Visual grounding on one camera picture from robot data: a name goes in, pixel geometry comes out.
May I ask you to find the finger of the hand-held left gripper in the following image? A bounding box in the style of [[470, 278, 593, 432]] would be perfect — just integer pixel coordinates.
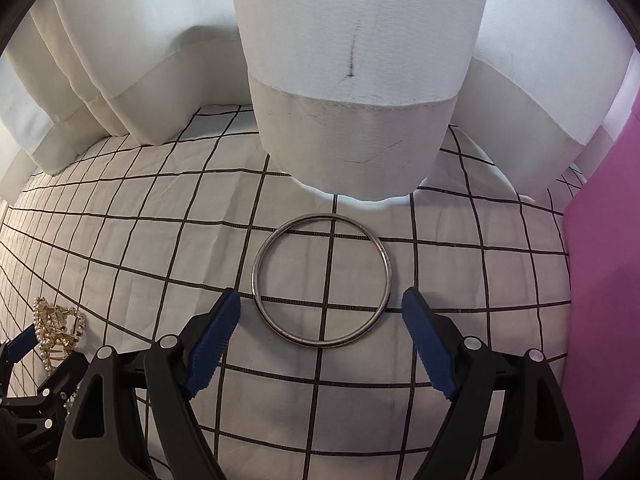
[[0, 329, 40, 401], [0, 352, 93, 431]]

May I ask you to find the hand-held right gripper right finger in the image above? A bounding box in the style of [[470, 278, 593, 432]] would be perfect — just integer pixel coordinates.
[[401, 287, 586, 480]]

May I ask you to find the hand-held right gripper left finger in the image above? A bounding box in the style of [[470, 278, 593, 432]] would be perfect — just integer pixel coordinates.
[[55, 287, 242, 480]]

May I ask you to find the pearl hair claw clip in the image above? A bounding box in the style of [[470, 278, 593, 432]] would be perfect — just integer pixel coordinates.
[[32, 296, 87, 373]]

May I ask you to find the silver metal bangle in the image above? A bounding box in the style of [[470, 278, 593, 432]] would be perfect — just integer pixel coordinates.
[[251, 213, 392, 348]]

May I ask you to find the pink plastic box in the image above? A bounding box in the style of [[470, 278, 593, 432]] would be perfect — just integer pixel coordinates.
[[562, 110, 640, 466]]

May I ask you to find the black-checked white tablecloth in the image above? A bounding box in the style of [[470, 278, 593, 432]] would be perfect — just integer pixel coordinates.
[[0, 105, 588, 480]]

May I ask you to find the white curtain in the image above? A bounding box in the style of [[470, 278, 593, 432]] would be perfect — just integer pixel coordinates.
[[0, 0, 640, 203]]

